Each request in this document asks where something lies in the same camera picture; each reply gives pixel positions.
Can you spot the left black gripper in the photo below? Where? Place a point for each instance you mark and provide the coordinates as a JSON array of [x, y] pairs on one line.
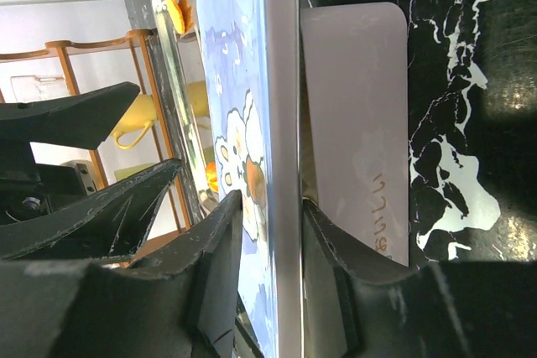
[[110, 225]]

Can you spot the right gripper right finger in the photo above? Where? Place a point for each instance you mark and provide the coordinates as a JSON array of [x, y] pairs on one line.
[[359, 303]]

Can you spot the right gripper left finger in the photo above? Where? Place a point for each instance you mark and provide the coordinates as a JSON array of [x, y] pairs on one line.
[[179, 301]]

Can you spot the silver tin lid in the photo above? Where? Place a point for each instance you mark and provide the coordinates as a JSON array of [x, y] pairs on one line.
[[234, 41]]

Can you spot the beige ceramic cup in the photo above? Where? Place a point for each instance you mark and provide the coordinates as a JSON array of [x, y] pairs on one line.
[[140, 116]]

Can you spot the clear glass cup lower shelf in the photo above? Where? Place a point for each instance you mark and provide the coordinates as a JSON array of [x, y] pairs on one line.
[[27, 88]]

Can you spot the orange swirl cookie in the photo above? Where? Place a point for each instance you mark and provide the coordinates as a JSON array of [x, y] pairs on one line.
[[211, 176]]

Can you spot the orange wooden rack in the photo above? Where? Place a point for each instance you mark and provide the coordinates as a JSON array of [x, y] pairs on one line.
[[63, 50]]

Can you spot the steel baking tray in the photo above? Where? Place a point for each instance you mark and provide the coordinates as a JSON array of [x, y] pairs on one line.
[[183, 62]]

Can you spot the tan round cookie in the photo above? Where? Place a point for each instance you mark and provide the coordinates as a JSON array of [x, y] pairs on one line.
[[181, 13]]

